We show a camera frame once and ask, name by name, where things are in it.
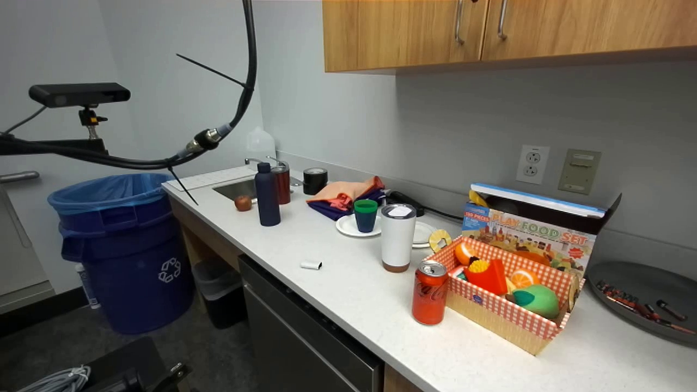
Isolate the red checkered basket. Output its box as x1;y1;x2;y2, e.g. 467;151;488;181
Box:
430;234;584;355

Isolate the orange cloth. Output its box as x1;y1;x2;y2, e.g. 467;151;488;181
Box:
308;176;383;210

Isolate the green cup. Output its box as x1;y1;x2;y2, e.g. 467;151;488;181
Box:
353;197;377;232

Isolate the white plate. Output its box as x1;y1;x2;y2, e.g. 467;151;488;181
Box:
336;216;382;237

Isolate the black cup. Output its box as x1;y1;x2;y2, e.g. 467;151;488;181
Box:
304;167;329;195

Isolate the white tumbler with lid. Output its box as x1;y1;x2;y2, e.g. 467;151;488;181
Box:
382;202;417;272

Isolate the dark red bottle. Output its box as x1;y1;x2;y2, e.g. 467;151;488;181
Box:
272;161;290;204

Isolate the small white cylinder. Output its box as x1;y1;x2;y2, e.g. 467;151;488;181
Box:
301;261;324;269

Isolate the dark blue bottle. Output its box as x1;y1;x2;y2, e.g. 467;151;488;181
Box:
255;161;281;227

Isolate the brown round object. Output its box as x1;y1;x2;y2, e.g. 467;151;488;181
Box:
234;195;254;210

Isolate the orange soda can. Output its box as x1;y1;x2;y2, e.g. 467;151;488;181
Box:
413;258;448;325

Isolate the small black trash bin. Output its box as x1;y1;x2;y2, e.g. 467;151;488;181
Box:
195;258;246;328

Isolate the red toy container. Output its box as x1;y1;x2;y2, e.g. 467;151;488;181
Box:
467;258;509;295

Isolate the orange toy fruit slice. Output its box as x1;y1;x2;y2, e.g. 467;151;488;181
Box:
505;269;539;291

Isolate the play food toy box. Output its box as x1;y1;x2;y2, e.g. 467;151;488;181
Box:
463;182;621;272

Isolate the green toy pear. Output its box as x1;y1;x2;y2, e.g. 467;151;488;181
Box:
511;286;560;318

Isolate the blue recycling bin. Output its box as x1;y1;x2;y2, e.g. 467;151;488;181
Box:
49;171;195;336

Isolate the dark grey round tray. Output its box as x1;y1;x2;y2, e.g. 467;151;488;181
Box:
586;261;697;348

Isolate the white wall outlet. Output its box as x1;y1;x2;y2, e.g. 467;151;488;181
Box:
516;145;550;184

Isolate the beige wall switch plate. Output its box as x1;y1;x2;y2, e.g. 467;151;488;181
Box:
559;148;601;194

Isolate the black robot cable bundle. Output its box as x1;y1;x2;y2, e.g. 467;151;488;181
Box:
0;0;261;206

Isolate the black camera on stand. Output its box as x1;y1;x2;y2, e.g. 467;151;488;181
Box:
29;83;131;139

